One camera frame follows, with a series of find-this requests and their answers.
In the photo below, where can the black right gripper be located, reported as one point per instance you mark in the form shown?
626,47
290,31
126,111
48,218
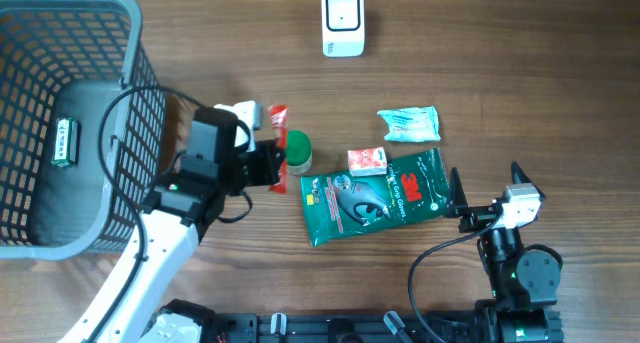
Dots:
477,216

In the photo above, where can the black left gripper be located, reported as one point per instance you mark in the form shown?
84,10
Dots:
269,156

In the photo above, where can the red sachet stick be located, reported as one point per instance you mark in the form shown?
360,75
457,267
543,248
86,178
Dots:
279,121

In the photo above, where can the mint green wipes pack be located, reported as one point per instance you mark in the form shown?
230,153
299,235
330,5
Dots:
411,125

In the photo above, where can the green medicine box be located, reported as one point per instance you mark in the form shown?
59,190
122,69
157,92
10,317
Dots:
66,143

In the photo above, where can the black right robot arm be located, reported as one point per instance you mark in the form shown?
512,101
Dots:
524,279

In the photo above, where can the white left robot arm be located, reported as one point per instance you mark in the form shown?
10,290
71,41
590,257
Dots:
175,215

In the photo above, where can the white barcode scanner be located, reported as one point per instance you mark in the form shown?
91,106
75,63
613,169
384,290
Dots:
343,28

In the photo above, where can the green lid jar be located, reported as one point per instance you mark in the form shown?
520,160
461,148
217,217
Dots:
298,152

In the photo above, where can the green 3M gloves pack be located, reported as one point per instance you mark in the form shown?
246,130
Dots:
339,205

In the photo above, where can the small red white box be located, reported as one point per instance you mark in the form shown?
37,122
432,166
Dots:
367,162

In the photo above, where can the grey plastic basket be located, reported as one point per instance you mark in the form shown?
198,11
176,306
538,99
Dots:
82,59

